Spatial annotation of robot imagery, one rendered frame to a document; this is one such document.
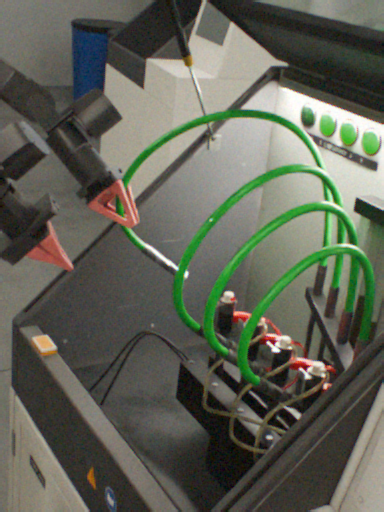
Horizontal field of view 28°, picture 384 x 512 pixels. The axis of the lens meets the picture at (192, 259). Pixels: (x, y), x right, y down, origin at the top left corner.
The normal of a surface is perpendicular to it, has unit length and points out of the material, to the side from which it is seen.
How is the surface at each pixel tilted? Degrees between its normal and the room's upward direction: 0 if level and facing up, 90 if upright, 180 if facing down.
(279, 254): 90
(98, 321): 90
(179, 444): 0
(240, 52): 90
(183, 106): 90
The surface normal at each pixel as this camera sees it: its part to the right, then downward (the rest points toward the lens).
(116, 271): 0.51, 0.40
